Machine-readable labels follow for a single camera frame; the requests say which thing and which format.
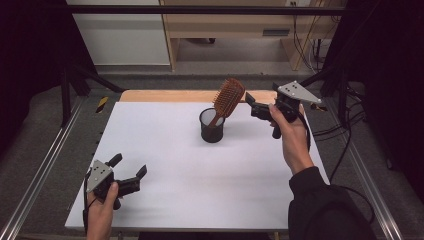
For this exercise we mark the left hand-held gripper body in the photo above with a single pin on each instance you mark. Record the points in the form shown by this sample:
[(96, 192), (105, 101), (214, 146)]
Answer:
[(100, 181)]

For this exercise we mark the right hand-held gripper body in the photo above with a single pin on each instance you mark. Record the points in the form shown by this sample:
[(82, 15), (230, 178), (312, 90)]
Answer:
[(293, 95)]

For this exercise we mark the brown wooden hairbrush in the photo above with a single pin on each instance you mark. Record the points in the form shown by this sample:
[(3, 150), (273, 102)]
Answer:
[(228, 98)]

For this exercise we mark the black mesh cup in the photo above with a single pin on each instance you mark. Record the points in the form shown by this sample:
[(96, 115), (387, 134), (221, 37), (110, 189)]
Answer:
[(212, 135)]

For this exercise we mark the person's left hand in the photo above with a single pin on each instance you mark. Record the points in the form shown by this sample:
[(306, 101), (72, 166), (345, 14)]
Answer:
[(100, 213)]

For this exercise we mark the person's right hand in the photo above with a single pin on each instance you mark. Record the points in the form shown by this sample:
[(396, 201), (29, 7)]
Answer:
[(295, 143)]

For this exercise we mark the yellow black tape marker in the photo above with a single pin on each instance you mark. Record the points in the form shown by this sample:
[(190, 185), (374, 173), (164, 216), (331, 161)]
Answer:
[(316, 107), (102, 104)]

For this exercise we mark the white board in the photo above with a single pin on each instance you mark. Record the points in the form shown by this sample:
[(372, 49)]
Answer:
[(186, 186)]

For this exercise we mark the light wooden desk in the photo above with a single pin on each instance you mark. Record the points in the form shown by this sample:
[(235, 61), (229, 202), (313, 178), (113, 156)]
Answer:
[(230, 23)]

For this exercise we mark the wooden table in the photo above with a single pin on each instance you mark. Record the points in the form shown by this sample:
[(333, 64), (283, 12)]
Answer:
[(166, 96)]

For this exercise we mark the black curtain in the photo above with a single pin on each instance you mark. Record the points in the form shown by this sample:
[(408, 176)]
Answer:
[(30, 50), (390, 66)]

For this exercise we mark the white cabinet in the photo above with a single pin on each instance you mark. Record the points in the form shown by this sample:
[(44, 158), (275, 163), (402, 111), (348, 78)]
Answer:
[(126, 40)]

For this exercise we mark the black frame stand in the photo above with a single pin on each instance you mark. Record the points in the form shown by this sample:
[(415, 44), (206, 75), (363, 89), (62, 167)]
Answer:
[(341, 93), (66, 96)]

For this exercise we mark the aluminium rail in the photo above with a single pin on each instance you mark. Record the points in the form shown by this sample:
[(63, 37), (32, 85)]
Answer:
[(373, 193), (43, 166)]

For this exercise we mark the black horizontal frame bar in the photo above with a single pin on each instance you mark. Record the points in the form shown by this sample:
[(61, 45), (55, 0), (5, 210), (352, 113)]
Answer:
[(200, 10)]

